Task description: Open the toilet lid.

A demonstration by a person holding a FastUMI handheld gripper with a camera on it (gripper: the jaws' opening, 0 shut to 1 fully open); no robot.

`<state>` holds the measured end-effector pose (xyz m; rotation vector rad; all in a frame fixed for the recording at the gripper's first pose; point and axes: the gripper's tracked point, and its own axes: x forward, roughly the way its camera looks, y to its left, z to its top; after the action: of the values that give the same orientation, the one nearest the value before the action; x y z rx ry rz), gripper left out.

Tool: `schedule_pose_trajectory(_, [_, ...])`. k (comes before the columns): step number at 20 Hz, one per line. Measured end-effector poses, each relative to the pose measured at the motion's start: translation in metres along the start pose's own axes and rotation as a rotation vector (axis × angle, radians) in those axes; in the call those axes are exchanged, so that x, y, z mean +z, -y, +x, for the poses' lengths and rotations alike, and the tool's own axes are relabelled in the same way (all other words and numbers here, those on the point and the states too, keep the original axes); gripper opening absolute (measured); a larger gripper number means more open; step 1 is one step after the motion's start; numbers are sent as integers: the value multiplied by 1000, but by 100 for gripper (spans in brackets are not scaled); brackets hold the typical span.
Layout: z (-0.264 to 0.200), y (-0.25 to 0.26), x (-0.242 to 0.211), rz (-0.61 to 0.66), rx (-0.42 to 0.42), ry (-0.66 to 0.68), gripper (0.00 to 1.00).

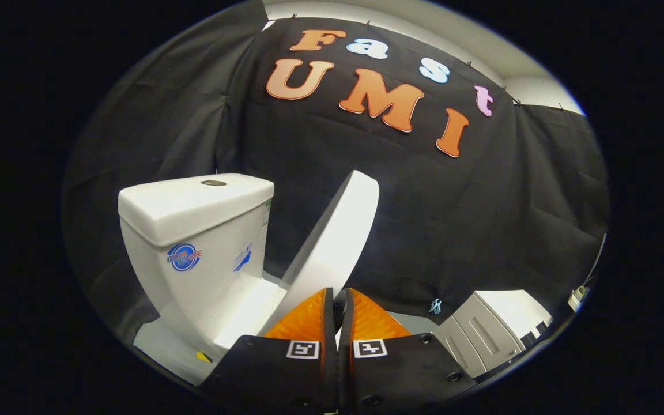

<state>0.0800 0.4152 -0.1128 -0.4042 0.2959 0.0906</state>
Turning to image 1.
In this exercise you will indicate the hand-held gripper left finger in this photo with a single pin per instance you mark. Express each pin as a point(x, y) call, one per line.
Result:
point(330, 357)

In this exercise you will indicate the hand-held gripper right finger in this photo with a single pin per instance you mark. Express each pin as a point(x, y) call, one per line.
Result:
point(346, 357)

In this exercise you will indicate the white toilet lid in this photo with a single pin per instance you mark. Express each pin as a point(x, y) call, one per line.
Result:
point(338, 242)

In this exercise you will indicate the white ceramic toilet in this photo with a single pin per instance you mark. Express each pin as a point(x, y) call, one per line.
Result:
point(193, 219)

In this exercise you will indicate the light blue clip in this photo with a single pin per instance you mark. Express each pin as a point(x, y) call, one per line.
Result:
point(436, 306)

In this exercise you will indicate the white drawer cabinet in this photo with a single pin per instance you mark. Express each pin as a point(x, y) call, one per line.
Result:
point(510, 311)

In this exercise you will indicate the black backdrop cloth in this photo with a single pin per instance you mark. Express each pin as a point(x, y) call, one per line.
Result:
point(453, 219)

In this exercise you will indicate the small black flat object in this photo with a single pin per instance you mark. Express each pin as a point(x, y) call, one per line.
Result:
point(540, 330)

